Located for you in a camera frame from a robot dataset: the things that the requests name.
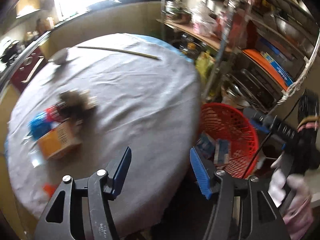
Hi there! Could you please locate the black plastic bag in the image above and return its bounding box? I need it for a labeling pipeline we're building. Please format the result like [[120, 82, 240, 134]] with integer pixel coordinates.
[[55, 88, 98, 120]]

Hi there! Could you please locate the long thin wooden stick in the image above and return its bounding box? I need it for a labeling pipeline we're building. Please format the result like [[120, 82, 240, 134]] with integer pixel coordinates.
[[76, 46, 161, 60]]

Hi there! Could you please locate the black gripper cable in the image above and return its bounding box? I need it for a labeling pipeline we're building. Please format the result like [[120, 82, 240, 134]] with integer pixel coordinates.
[[241, 94, 304, 179]]

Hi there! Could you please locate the white ceramic bowl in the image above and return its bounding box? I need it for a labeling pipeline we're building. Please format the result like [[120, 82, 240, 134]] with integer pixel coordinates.
[[48, 48, 68, 65]]

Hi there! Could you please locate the grey tablecloth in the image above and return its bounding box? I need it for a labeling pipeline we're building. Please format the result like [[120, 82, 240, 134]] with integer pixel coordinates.
[[7, 34, 200, 236]]

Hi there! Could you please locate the red plastic basket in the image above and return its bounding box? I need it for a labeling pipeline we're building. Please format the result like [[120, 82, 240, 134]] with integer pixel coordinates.
[[200, 102, 259, 178]]

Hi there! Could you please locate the metal storage rack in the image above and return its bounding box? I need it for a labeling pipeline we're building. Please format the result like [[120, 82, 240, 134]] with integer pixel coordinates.
[[161, 0, 319, 113]]

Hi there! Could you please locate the red plastic bag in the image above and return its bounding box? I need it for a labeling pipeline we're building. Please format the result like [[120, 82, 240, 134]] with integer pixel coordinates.
[[45, 105, 64, 122]]

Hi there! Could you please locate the small blue white box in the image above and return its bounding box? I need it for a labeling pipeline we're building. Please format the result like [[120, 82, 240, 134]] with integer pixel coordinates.
[[214, 139, 231, 166]]

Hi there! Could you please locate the pink white plastic bag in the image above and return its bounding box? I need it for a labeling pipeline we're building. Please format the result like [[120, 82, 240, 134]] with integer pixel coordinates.
[[191, 1, 218, 37]]

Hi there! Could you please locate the blue white carton box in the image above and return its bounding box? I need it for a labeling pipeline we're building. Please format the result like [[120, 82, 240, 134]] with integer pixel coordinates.
[[196, 132, 216, 159]]

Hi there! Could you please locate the right gloved hand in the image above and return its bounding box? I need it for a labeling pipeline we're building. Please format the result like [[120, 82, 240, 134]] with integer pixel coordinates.
[[268, 154, 311, 211]]

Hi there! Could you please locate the orange cardboard box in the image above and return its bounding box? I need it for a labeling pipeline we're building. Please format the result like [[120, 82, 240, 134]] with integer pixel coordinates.
[[37, 120, 82, 160]]

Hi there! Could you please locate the dark red built-in oven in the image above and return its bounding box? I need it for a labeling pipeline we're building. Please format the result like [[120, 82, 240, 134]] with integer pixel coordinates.
[[10, 47, 47, 93]]

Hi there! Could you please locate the orange wrapper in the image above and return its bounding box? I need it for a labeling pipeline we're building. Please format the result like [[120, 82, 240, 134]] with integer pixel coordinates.
[[42, 184, 59, 198]]

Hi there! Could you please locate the blue plastic bag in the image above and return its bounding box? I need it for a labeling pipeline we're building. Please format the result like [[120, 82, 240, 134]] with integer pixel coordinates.
[[28, 111, 53, 140]]

